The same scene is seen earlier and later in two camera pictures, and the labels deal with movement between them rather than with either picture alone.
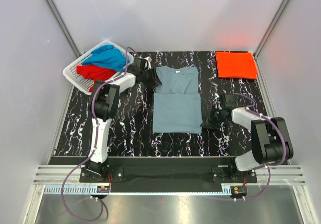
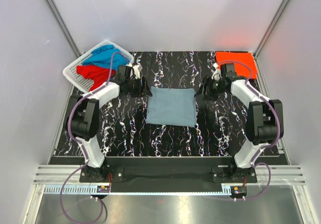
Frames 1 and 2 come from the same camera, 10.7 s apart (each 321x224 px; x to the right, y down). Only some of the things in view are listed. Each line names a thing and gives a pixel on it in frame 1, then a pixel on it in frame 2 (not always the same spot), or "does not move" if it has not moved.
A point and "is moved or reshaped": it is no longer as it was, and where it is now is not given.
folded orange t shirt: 241,65 does not move
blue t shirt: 108,56 does not move
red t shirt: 94,73 does not move
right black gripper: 210,124 -> 209,94
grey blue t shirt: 176,107 is moved or reshaped
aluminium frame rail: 53,177 does not move
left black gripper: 154,81 -> 142,91
